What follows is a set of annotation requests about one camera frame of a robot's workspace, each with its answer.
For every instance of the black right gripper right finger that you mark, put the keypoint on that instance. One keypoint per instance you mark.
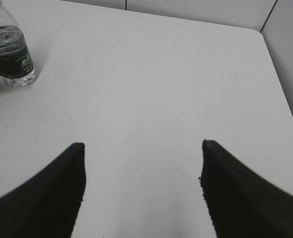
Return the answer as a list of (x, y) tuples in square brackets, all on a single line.
[(241, 203)]

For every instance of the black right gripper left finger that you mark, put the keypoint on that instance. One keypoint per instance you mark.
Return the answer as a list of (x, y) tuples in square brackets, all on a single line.
[(47, 204)]

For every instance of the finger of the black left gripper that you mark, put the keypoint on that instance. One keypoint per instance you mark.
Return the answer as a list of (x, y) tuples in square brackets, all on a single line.
[(9, 65)]

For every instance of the clear Cestbon water bottle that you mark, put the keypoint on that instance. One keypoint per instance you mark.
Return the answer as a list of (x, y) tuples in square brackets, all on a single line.
[(12, 40)]

